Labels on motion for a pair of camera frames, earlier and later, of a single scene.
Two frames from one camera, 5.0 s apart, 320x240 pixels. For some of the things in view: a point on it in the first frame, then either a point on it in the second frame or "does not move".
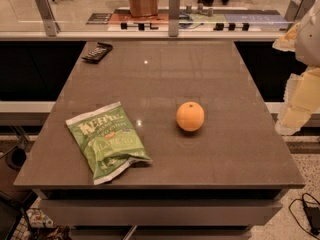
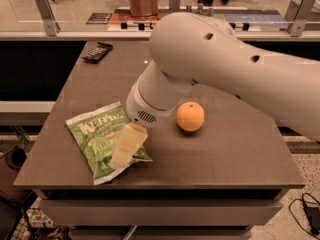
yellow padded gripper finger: [302, 99] -> [131, 139]
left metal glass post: [46, 12] does not move
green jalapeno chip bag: [108, 140] does not move
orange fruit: [190, 116] does not move
